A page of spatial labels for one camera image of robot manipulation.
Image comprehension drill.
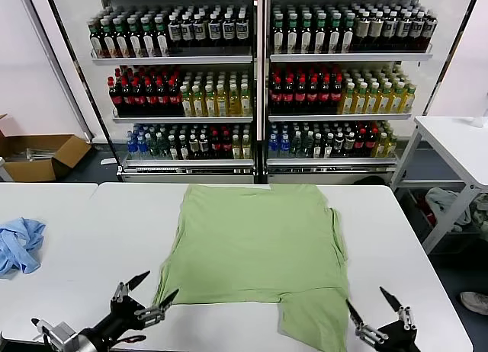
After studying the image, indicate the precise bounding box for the grey green cloth heap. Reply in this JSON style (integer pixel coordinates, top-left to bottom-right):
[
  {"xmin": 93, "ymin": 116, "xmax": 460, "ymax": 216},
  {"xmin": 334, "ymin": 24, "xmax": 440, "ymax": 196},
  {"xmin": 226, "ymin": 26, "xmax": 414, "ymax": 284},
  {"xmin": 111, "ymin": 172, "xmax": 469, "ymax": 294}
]
[{"xmin": 470, "ymin": 194, "xmax": 488, "ymax": 231}]

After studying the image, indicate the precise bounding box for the silver metal rods bundle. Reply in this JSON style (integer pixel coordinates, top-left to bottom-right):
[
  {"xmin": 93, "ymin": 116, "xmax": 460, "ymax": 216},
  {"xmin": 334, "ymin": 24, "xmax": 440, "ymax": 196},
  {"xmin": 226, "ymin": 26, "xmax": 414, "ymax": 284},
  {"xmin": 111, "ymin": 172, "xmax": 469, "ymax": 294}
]
[{"xmin": 5, "ymin": 148, "xmax": 54, "ymax": 163}]

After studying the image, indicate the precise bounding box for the dark tea bottle beige label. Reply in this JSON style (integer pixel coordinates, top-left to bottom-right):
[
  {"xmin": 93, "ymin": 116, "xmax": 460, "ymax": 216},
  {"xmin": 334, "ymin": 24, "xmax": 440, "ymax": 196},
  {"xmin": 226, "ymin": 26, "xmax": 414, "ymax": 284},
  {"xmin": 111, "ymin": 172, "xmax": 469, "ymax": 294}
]
[
  {"xmin": 355, "ymin": 11, "xmax": 371, "ymax": 50},
  {"xmin": 369, "ymin": 11, "xmax": 384, "ymax": 50}
]

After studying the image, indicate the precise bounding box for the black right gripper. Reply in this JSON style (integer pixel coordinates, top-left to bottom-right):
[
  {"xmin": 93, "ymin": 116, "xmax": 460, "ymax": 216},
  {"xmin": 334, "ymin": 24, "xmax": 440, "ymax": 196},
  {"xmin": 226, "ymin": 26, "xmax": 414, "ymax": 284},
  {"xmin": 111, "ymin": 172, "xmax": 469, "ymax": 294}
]
[{"xmin": 345, "ymin": 286, "xmax": 422, "ymax": 352}]

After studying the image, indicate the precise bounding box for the dark red garment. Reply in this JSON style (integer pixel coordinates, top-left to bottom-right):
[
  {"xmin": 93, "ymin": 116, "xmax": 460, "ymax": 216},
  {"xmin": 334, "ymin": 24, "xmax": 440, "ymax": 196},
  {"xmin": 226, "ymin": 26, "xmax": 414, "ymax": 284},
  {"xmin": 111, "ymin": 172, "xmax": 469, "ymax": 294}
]
[{"xmin": 415, "ymin": 194, "xmax": 435, "ymax": 226}]

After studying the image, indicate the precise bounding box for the cola bottle red cap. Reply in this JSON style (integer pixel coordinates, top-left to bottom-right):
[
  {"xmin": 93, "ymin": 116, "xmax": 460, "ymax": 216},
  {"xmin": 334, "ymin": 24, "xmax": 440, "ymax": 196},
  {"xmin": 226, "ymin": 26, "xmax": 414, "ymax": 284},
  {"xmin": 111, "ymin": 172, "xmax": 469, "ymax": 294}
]
[
  {"xmin": 132, "ymin": 77, "xmax": 146, "ymax": 116},
  {"xmin": 168, "ymin": 76, "xmax": 182, "ymax": 116},
  {"xmin": 330, "ymin": 74, "xmax": 344, "ymax": 114},
  {"xmin": 282, "ymin": 75, "xmax": 296, "ymax": 114},
  {"xmin": 294, "ymin": 75, "xmax": 308, "ymax": 114},
  {"xmin": 156, "ymin": 77, "xmax": 170, "ymax": 116},
  {"xmin": 120, "ymin": 77, "xmax": 133, "ymax": 116},
  {"xmin": 143, "ymin": 77, "xmax": 158, "ymax": 116},
  {"xmin": 108, "ymin": 76, "xmax": 122, "ymax": 116},
  {"xmin": 307, "ymin": 75, "xmax": 320, "ymax": 114},
  {"xmin": 271, "ymin": 75, "xmax": 284, "ymax": 114},
  {"xmin": 318, "ymin": 75, "xmax": 332, "ymax": 114}
]

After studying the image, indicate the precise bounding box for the dark drink bottle green cap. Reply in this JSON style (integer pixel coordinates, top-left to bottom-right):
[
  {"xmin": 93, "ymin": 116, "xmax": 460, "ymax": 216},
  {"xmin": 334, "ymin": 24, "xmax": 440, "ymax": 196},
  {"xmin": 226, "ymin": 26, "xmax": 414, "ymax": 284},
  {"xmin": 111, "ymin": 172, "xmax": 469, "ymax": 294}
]
[
  {"xmin": 154, "ymin": 16, "xmax": 170, "ymax": 58},
  {"xmin": 114, "ymin": 18, "xmax": 130, "ymax": 59},
  {"xmin": 141, "ymin": 16, "xmax": 156, "ymax": 58},
  {"xmin": 286, "ymin": 12, "xmax": 300, "ymax": 55},
  {"xmin": 313, "ymin": 12, "xmax": 329, "ymax": 55},
  {"xmin": 299, "ymin": 12, "xmax": 315, "ymax": 55},
  {"xmin": 101, "ymin": 18, "xmax": 117, "ymax": 59},
  {"xmin": 88, "ymin": 20, "xmax": 104, "ymax": 59},
  {"xmin": 341, "ymin": 12, "xmax": 356, "ymax": 54},
  {"xmin": 127, "ymin": 17, "xmax": 143, "ymax": 59},
  {"xmin": 272, "ymin": 12, "xmax": 287, "ymax": 55},
  {"xmin": 328, "ymin": 12, "xmax": 343, "ymax": 54}
]

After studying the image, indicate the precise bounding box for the yellow tea bottle green cap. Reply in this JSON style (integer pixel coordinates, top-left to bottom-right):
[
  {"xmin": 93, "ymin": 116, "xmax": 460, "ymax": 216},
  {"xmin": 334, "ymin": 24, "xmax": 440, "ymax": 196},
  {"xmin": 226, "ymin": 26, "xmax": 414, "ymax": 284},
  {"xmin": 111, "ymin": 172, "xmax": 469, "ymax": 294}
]
[
  {"xmin": 204, "ymin": 84, "xmax": 218, "ymax": 117},
  {"xmin": 180, "ymin": 85, "xmax": 194, "ymax": 117},
  {"xmin": 342, "ymin": 82, "xmax": 357, "ymax": 115},
  {"xmin": 228, "ymin": 83, "xmax": 242, "ymax": 117},
  {"xmin": 403, "ymin": 83, "xmax": 417, "ymax": 114},
  {"xmin": 368, "ymin": 82, "xmax": 381, "ymax": 115},
  {"xmin": 216, "ymin": 83, "xmax": 230, "ymax": 117},
  {"xmin": 240, "ymin": 83, "xmax": 254, "ymax": 116},
  {"xmin": 355, "ymin": 82, "xmax": 369, "ymax": 115},
  {"xmin": 192, "ymin": 85, "xmax": 206, "ymax": 117},
  {"xmin": 380, "ymin": 81, "xmax": 394, "ymax": 114},
  {"xmin": 392, "ymin": 81, "xmax": 406, "ymax": 114}
]

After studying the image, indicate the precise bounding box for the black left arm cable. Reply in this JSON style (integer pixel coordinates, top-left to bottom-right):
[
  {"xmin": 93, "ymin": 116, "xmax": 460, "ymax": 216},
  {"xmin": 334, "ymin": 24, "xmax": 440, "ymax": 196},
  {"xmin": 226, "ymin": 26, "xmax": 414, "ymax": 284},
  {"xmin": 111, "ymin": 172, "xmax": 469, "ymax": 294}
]
[{"xmin": 102, "ymin": 333, "xmax": 148, "ymax": 347}]

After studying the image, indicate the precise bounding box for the pale grey cloth heap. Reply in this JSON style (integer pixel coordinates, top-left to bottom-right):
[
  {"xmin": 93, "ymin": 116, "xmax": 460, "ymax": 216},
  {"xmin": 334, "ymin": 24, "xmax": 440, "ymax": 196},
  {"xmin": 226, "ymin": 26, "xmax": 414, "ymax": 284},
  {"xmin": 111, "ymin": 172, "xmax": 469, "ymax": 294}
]
[{"xmin": 425, "ymin": 187, "xmax": 474, "ymax": 233}]

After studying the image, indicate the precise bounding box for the white side table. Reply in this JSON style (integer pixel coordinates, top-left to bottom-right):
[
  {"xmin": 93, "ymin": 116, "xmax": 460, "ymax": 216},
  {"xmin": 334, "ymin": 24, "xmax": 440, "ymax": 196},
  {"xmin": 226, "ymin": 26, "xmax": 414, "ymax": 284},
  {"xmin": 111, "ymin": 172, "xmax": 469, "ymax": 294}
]
[{"xmin": 389, "ymin": 114, "xmax": 488, "ymax": 256}]

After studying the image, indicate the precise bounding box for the black floor object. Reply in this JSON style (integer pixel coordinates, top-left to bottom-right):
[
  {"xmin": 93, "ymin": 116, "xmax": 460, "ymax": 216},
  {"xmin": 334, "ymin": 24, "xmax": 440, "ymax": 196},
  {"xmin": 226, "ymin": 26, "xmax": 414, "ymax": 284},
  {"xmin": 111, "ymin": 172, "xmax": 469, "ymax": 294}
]
[{"xmin": 352, "ymin": 175, "xmax": 387, "ymax": 186}]

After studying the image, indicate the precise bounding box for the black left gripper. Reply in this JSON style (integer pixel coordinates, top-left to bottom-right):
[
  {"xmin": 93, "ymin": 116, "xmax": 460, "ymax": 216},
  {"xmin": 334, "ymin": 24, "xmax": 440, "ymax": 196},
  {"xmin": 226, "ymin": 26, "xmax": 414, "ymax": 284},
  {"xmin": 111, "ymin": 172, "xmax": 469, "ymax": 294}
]
[{"xmin": 82, "ymin": 270, "xmax": 179, "ymax": 345}]

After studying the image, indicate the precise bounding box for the dark tea bottle white cap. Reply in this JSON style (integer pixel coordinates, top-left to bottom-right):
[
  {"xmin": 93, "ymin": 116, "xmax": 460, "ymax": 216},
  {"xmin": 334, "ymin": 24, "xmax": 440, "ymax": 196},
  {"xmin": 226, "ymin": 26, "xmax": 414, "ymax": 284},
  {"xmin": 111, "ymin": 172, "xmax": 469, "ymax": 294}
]
[
  {"xmin": 422, "ymin": 9, "xmax": 438, "ymax": 50},
  {"xmin": 192, "ymin": 13, "xmax": 207, "ymax": 50},
  {"xmin": 396, "ymin": 11, "xmax": 411, "ymax": 50},
  {"xmin": 168, "ymin": 13, "xmax": 182, "ymax": 50},
  {"xmin": 207, "ymin": 12, "xmax": 222, "ymax": 50},
  {"xmin": 180, "ymin": 13, "xmax": 194, "ymax": 50},
  {"xmin": 221, "ymin": 12, "xmax": 236, "ymax": 50},
  {"xmin": 383, "ymin": 11, "xmax": 398, "ymax": 50},
  {"xmin": 234, "ymin": 11, "xmax": 249, "ymax": 50},
  {"xmin": 409, "ymin": 11, "xmax": 425, "ymax": 50}
]

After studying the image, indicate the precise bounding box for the crumpled light blue cloth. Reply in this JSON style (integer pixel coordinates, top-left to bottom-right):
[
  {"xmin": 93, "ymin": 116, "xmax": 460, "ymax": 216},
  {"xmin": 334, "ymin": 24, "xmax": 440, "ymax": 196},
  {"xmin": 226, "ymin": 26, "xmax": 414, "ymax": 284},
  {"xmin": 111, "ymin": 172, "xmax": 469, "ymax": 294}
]
[{"xmin": 0, "ymin": 216, "xmax": 47, "ymax": 280}]

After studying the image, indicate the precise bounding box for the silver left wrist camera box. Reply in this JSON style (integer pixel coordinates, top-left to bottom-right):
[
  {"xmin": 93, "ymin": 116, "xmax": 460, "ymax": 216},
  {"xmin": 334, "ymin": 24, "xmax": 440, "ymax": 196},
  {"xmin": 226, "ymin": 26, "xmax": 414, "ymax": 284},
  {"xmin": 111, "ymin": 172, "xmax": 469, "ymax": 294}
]
[{"xmin": 32, "ymin": 317, "xmax": 78, "ymax": 346}]

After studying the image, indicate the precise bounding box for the grey sneaker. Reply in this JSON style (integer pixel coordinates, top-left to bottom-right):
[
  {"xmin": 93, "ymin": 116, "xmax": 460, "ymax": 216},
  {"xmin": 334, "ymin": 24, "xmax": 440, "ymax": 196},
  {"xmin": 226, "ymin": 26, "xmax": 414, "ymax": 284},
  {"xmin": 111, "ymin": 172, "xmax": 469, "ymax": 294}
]
[{"xmin": 460, "ymin": 290, "xmax": 488, "ymax": 315}]

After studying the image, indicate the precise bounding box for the dark clothes bin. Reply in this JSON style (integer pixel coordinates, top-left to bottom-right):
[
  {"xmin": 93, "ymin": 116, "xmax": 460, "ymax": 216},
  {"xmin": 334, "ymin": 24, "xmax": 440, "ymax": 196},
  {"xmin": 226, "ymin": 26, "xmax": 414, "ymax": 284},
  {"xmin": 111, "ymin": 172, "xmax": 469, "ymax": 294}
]
[{"xmin": 396, "ymin": 187, "xmax": 488, "ymax": 254}]

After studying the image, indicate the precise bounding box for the open brown cardboard box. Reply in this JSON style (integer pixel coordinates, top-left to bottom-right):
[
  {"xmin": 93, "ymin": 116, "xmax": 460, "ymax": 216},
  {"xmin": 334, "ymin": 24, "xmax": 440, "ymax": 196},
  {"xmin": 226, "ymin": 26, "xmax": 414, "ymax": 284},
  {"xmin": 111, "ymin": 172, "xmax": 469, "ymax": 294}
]
[{"xmin": 0, "ymin": 114, "xmax": 92, "ymax": 182}]

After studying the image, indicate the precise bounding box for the white drinks shelf unit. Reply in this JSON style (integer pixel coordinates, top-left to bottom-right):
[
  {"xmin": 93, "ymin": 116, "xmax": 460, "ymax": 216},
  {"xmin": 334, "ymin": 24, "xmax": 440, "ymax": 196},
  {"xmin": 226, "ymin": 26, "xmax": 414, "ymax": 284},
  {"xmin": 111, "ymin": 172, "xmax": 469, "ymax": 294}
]
[
  {"xmin": 262, "ymin": 0, "xmax": 464, "ymax": 185},
  {"xmin": 67, "ymin": 0, "xmax": 264, "ymax": 184}
]

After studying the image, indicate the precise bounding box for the open glass cabinet door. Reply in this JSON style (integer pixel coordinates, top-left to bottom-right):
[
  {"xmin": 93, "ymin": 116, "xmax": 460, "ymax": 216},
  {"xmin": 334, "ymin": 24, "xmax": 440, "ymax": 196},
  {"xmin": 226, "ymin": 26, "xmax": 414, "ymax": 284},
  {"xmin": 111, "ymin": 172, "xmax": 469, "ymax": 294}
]
[
  {"xmin": 421, "ymin": 0, "xmax": 483, "ymax": 117},
  {"xmin": 22, "ymin": 0, "xmax": 123, "ymax": 174}
]

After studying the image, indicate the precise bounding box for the light green t-shirt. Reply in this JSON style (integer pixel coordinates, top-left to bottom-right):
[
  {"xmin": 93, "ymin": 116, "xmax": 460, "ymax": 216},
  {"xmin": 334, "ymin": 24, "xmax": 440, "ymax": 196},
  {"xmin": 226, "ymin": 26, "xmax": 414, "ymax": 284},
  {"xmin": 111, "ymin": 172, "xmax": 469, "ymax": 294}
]
[{"xmin": 152, "ymin": 184, "xmax": 351, "ymax": 352}]

